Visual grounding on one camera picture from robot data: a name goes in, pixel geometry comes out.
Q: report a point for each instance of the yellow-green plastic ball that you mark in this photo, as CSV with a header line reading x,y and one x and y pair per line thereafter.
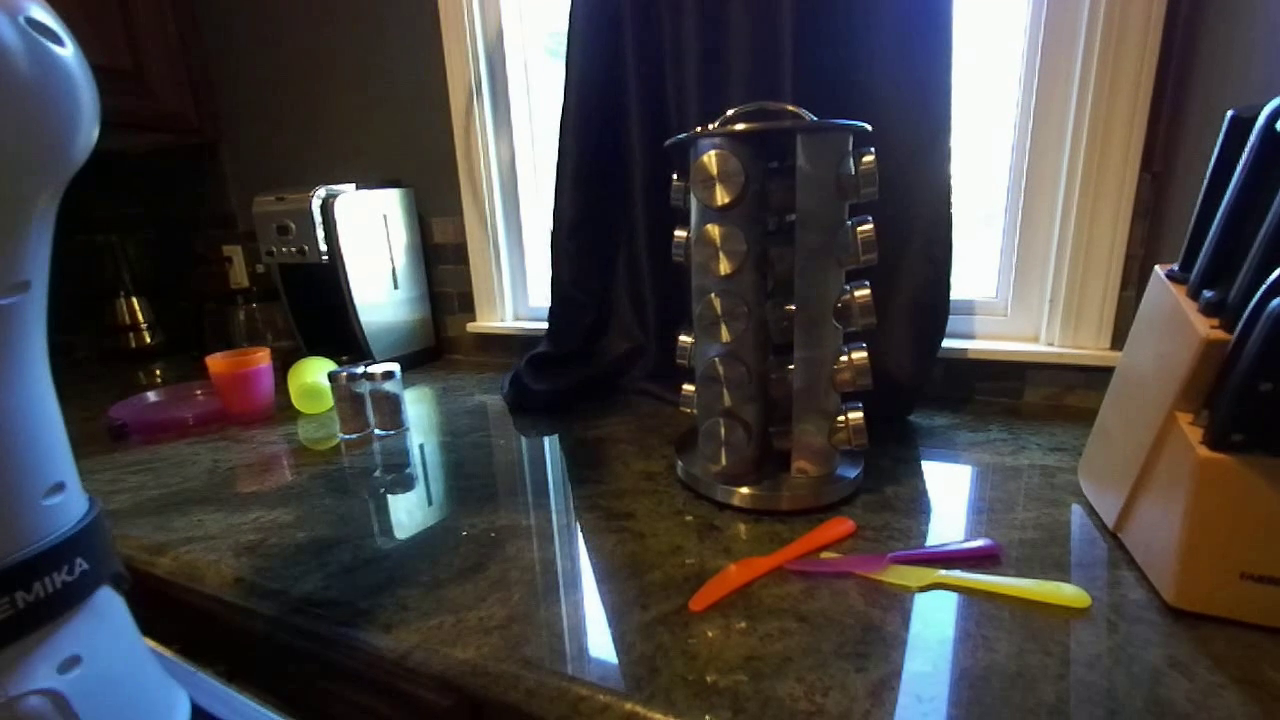
x,y
310,385

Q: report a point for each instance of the orange plastic knife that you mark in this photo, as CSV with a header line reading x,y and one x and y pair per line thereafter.
x,y
760,568

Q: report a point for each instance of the silver-lidded spice jar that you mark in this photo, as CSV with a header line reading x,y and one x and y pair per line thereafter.
x,y
855,369
864,243
859,304
848,430
864,172
716,176
716,248

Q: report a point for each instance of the small glass shaker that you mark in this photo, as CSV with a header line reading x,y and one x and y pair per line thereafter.
x,y
384,396
351,401

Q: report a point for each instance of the steel revolving spice rack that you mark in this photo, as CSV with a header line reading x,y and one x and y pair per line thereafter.
x,y
795,267

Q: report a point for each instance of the yellow plastic knife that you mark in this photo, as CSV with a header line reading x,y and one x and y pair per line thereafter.
x,y
1002,587

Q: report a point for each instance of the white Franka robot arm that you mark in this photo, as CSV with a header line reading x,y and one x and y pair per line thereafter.
x,y
42,334

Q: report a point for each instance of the pink plastic plate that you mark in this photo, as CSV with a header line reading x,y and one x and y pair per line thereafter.
x,y
161,409

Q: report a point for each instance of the purple plastic knife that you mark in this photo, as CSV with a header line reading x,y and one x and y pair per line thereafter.
x,y
954,551

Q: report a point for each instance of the white window frame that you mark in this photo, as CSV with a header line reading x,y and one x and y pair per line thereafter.
x,y
1067,203

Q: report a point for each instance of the dark fabric curtain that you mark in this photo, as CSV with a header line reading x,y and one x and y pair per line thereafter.
x,y
625,203

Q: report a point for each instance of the wooden knife block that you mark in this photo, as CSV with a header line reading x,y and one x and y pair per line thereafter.
x,y
1184,520

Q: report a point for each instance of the stainless steel coffee maker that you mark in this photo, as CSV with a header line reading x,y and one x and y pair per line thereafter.
x,y
382,280

